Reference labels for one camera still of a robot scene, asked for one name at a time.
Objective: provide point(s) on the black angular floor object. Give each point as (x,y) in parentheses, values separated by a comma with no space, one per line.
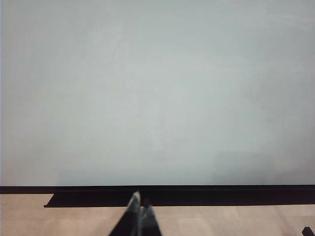
(309,232)

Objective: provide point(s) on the white glass whiteboard black frame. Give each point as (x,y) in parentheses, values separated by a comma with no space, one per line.
(157,93)

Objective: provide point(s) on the black whiteboard pen tray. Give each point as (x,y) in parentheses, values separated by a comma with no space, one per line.
(221,199)

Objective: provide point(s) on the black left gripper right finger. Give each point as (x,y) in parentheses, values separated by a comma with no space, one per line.
(148,222)

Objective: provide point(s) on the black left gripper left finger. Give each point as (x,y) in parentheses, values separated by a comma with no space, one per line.
(129,221)

